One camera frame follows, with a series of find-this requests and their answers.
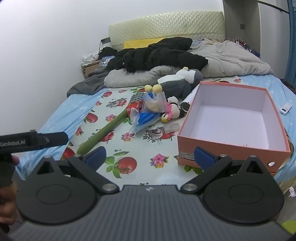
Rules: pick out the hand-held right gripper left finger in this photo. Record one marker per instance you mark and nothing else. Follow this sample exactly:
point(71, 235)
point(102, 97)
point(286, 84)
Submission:
point(96, 156)

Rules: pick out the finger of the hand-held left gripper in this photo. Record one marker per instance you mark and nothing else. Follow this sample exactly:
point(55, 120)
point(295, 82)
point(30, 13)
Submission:
point(55, 139)

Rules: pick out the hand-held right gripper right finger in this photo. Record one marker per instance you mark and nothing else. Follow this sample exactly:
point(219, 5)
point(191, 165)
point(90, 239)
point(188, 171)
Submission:
point(204, 158)

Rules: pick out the orange cardboard box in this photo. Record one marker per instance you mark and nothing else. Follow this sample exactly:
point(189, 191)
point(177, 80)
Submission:
point(231, 144)

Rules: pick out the panda plush toy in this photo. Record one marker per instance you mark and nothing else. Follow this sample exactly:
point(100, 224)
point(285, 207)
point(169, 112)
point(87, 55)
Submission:
point(175, 111)

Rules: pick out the blue face masks pack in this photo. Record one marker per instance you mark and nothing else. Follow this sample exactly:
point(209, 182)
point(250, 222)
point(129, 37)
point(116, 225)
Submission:
point(144, 118)

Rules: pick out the red snack packet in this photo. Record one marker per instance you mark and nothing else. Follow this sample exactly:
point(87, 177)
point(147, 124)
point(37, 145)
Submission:
point(133, 106)

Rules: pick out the clear plastic bag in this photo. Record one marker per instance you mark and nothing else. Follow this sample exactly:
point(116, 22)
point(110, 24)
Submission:
point(150, 102)

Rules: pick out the person's left hand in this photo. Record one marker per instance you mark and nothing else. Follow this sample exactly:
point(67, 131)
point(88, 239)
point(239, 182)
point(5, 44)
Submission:
point(7, 204)

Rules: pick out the green massage hammer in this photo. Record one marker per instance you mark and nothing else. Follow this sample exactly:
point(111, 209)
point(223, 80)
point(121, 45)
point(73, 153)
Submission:
point(104, 132)

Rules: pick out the fruit printed bed sheet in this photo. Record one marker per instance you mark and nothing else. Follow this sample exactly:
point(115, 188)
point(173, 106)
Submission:
point(138, 148)

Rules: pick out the white spray can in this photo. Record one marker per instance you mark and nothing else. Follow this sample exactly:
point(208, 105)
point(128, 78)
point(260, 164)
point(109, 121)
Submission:
point(187, 100)

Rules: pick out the dark grey blanket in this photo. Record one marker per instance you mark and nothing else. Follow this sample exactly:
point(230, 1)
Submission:
point(90, 83)

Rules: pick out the brown cardboard box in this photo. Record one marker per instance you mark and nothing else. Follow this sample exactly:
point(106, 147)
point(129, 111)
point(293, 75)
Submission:
point(89, 69)

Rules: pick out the grey penguin plush toy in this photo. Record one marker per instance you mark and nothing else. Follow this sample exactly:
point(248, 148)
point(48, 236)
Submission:
point(178, 85)

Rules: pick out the white crumpled cloth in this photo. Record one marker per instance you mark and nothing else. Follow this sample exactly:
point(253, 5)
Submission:
point(89, 58)

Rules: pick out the blue and white packet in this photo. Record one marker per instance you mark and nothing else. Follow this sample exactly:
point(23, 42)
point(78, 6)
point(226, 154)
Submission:
point(106, 59)

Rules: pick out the white remote control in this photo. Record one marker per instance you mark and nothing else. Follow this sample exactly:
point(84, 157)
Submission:
point(286, 107)

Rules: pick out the black cloth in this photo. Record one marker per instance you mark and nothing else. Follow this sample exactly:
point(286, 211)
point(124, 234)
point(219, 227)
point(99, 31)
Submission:
point(107, 51)

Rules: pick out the light grey quilt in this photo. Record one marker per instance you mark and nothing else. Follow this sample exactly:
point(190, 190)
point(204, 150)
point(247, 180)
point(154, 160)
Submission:
point(231, 60)

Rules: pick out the lime green object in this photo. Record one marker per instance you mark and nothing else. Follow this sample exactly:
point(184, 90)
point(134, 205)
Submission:
point(289, 228)

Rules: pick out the black puffer jacket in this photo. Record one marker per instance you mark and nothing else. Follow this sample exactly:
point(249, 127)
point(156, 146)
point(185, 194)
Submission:
point(161, 55)

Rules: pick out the yellow pillow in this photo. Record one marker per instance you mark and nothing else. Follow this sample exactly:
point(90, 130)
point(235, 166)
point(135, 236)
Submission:
point(138, 43)

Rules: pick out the row of small bottles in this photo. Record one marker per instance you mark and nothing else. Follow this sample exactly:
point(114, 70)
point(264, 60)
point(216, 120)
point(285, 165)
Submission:
point(240, 42)

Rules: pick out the blue curtain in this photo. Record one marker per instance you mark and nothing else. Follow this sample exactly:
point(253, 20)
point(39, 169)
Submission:
point(291, 58)

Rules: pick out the cream quilted headboard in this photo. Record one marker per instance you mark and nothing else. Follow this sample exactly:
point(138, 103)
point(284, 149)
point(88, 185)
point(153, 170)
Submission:
point(166, 25)

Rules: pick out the grey wardrobe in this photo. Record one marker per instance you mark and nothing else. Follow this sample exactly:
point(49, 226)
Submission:
point(272, 27)

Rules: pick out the black wall socket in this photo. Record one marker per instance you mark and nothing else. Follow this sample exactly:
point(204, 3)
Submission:
point(106, 40)

